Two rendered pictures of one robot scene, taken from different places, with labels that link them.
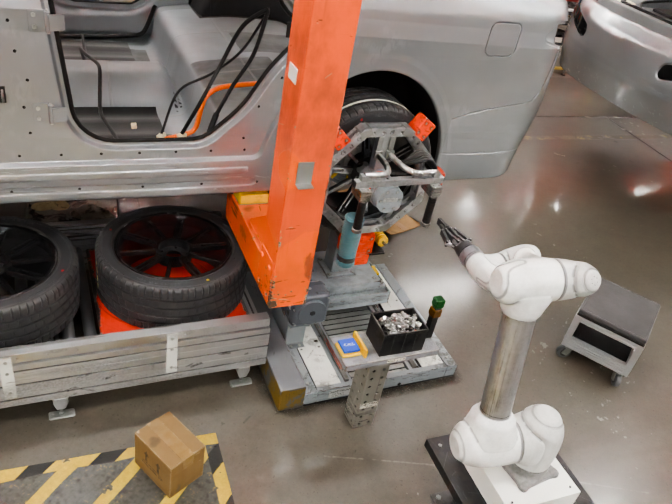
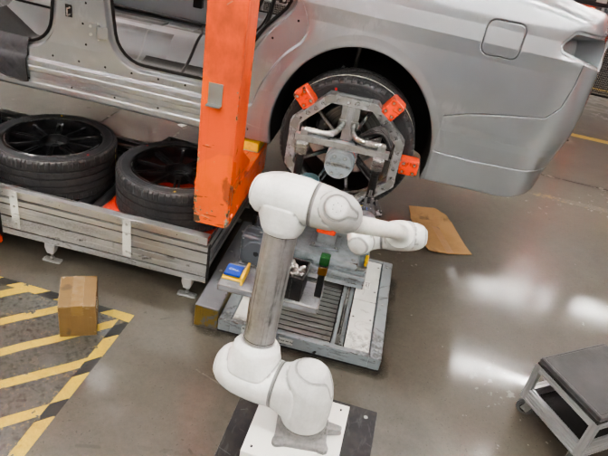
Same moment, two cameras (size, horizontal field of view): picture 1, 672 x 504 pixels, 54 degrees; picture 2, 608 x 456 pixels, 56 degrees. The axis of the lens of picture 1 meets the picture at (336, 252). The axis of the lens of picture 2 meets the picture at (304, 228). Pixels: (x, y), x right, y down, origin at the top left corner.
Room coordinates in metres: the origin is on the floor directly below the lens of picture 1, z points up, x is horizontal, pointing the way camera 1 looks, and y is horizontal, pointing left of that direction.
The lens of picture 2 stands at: (0.48, -1.47, 1.95)
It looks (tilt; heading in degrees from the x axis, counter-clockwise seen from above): 32 degrees down; 35
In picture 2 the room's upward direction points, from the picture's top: 10 degrees clockwise
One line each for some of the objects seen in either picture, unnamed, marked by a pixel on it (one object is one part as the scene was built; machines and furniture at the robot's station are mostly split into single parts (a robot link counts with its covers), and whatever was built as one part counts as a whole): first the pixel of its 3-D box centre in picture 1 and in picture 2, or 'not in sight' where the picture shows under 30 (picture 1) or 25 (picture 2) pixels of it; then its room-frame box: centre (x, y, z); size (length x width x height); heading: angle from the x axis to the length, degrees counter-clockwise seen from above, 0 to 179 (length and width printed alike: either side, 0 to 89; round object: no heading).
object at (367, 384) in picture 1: (367, 385); not in sight; (2.00, -0.25, 0.21); 0.10 x 0.10 x 0.42; 29
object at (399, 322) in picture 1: (397, 330); (282, 274); (2.03, -0.31, 0.51); 0.20 x 0.14 x 0.13; 118
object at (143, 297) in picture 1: (173, 264); (178, 185); (2.31, 0.71, 0.39); 0.66 x 0.66 x 0.24
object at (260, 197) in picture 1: (250, 191); (249, 141); (2.54, 0.44, 0.71); 0.14 x 0.14 x 0.05; 29
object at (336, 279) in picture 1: (338, 252); (328, 226); (2.77, -0.01, 0.32); 0.40 x 0.30 x 0.28; 119
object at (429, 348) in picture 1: (384, 346); (271, 287); (2.01, -0.27, 0.44); 0.43 x 0.17 x 0.03; 119
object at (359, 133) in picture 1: (373, 180); (343, 151); (2.62, -0.10, 0.85); 0.54 x 0.07 x 0.54; 119
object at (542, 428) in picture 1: (536, 434); (305, 391); (1.59, -0.81, 0.56); 0.18 x 0.16 x 0.22; 111
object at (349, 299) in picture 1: (333, 281); (324, 255); (2.77, -0.02, 0.13); 0.50 x 0.36 x 0.10; 119
